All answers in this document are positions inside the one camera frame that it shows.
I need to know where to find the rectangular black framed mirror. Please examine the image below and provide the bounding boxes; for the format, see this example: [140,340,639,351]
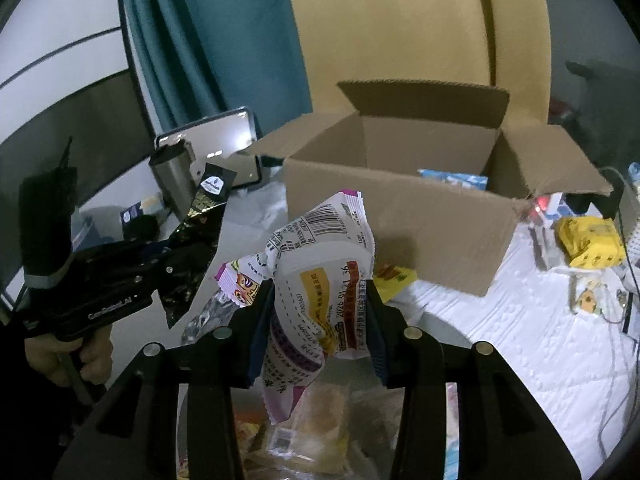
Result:
[155,106,263,188]

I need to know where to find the blue snack packet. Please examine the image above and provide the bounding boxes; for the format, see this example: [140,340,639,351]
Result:
[417,168,490,191]

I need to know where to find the yellow snack packet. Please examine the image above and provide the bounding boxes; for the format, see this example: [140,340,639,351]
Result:
[372,262,418,303]

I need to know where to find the cardboard box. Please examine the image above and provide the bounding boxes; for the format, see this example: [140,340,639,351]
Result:
[239,80,613,297]

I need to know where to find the clear bread packet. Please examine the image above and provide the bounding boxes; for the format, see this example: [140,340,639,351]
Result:
[265,380,351,476]

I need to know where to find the teal curtain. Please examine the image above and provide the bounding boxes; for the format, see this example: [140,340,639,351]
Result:
[117,0,313,136]

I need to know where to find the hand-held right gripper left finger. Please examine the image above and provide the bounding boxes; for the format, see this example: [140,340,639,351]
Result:
[52,277,276,480]

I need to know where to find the small blue box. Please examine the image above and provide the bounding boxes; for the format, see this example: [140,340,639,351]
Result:
[120,204,152,233]

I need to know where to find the white purple-edged snack packet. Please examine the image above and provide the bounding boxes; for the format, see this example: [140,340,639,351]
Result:
[215,190,376,423]

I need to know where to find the yellow dotted bag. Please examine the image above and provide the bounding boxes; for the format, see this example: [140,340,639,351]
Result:
[555,216,627,268]

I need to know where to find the person's left hand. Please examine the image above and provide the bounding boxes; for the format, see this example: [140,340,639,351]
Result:
[24,329,113,388]

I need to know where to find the black snack packet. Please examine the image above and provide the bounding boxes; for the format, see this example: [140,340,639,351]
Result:
[159,162,238,330]

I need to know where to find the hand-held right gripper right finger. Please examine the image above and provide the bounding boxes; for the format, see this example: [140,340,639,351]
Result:
[365,280,583,480]

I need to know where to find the white cable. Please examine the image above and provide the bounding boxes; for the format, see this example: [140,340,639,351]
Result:
[597,330,636,461]

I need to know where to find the yellow curtain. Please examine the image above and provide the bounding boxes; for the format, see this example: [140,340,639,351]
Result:
[282,0,551,126]

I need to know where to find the silver foil packet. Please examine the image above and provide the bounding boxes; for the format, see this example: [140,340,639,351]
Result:
[180,287,236,346]

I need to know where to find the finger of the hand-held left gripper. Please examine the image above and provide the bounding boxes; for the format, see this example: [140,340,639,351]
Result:
[150,242,216,293]

